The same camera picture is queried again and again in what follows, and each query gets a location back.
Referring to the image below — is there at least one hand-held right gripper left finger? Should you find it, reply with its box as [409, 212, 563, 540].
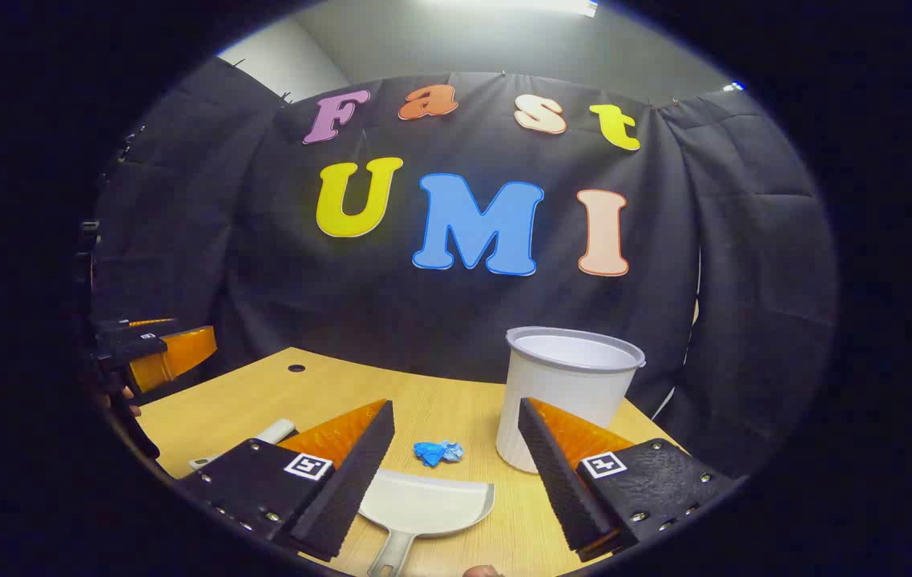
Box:
[176, 399, 395, 562]

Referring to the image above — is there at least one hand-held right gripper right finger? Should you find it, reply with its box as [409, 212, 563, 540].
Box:
[518, 397, 745, 563]

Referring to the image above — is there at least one white dustpan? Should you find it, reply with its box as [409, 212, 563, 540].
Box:
[357, 469, 496, 577]

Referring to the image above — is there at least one blue glove trash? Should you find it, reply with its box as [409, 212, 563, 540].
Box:
[413, 440, 465, 467]

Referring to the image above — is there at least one white garbage bin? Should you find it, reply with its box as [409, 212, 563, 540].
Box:
[494, 326, 647, 474]

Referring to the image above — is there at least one wooden desktop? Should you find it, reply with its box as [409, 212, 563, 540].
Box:
[135, 346, 685, 577]

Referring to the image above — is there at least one ceiling light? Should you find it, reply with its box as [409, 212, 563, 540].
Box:
[496, 0, 599, 18]

